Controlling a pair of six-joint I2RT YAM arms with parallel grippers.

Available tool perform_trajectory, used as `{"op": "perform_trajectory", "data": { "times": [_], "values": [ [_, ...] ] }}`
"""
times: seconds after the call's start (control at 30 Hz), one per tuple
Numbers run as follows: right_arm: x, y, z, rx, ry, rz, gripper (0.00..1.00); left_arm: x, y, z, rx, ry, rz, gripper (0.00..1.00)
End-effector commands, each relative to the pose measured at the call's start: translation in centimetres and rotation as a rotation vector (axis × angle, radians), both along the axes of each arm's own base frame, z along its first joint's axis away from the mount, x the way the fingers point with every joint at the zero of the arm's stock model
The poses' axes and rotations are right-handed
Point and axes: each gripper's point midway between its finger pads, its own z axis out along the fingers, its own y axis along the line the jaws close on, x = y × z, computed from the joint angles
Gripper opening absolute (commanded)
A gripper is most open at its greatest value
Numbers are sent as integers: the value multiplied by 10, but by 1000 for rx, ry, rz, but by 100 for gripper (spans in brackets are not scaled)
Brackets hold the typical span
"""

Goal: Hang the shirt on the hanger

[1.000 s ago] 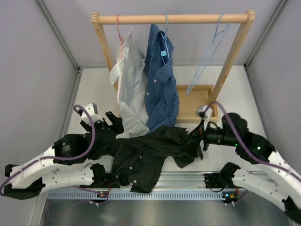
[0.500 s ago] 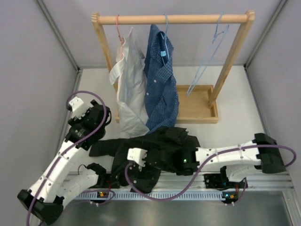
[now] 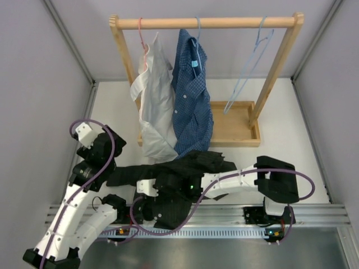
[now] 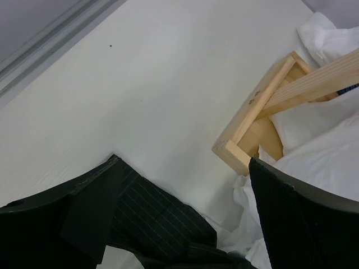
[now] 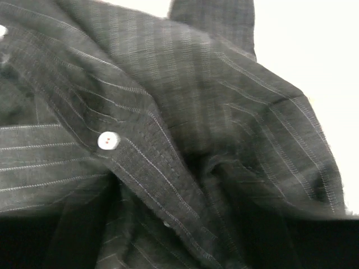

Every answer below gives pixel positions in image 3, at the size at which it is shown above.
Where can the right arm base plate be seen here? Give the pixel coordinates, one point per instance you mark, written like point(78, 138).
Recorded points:
point(256, 215)

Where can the aluminium mounting rail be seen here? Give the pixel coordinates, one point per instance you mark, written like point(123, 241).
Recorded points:
point(305, 214)

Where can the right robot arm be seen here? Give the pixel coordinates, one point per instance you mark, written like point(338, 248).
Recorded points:
point(273, 178)

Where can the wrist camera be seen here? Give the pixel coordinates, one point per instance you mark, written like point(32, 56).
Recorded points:
point(86, 135)
point(146, 187)

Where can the blue wire hanger middle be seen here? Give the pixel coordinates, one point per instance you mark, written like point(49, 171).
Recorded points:
point(198, 30)

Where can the light blue wire hanger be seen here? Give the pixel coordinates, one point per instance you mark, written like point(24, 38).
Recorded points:
point(260, 46)

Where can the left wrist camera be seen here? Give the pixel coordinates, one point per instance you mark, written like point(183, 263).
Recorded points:
point(86, 135)

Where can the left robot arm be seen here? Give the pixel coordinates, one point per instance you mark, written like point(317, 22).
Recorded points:
point(67, 239)

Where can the wooden clothes rack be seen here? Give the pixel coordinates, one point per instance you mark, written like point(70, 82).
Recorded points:
point(239, 128)

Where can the blue checked shirt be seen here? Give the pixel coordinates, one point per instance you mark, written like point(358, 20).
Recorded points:
point(192, 115)

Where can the black pinstripe shirt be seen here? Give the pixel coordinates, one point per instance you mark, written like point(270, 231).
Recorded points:
point(177, 182)

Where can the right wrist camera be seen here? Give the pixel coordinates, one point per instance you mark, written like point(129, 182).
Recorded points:
point(146, 187)

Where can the slotted cable duct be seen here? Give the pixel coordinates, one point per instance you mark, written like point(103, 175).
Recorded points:
point(196, 232)

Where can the white shirt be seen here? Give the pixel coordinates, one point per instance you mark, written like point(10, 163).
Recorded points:
point(153, 87)

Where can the pink wire hanger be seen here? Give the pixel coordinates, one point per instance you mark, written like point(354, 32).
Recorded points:
point(143, 44)

